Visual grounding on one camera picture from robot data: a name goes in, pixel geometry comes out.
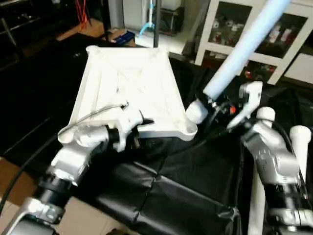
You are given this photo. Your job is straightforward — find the white plastic table top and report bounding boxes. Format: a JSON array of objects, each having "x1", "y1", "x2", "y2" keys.
[{"x1": 57, "y1": 45, "x2": 199, "y2": 145}]

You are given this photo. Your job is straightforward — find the white plastic table leg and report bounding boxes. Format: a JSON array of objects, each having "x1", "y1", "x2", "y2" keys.
[
  {"x1": 184, "y1": 0, "x2": 292, "y2": 125},
  {"x1": 289, "y1": 125, "x2": 313, "y2": 183},
  {"x1": 247, "y1": 106, "x2": 276, "y2": 235}
]

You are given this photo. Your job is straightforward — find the black work mat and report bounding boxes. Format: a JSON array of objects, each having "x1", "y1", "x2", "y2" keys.
[{"x1": 0, "y1": 32, "x2": 313, "y2": 235}]

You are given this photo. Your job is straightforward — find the white glass door cabinet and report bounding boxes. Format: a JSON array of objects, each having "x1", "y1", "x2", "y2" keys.
[{"x1": 195, "y1": 0, "x2": 313, "y2": 85}]

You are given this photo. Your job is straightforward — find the white drawer unit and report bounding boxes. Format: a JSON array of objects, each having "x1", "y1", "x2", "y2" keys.
[{"x1": 284, "y1": 65, "x2": 313, "y2": 85}]

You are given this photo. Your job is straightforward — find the brown cardboard box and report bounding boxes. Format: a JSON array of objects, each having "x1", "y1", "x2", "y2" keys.
[{"x1": 105, "y1": 28, "x2": 135, "y2": 46}]

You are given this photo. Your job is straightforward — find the grey metal pole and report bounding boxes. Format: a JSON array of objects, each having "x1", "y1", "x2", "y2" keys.
[{"x1": 152, "y1": 0, "x2": 161, "y2": 48}]

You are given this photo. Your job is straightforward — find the light blue mop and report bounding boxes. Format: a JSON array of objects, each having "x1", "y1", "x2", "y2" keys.
[{"x1": 136, "y1": 0, "x2": 157, "y2": 38}]

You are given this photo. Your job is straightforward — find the white appliance cabinet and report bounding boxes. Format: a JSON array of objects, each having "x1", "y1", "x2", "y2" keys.
[{"x1": 122, "y1": 0, "x2": 185, "y2": 35}]

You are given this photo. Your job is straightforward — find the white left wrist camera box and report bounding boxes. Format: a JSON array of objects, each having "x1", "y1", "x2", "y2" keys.
[{"x1": 111, "y1": 103, "x2": 145, "y2": 153}]

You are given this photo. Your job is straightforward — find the red cable bundle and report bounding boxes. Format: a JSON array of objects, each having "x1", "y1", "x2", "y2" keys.
[{"x1": 73, "y1": 0, "x2": 91, "y2": 28}]

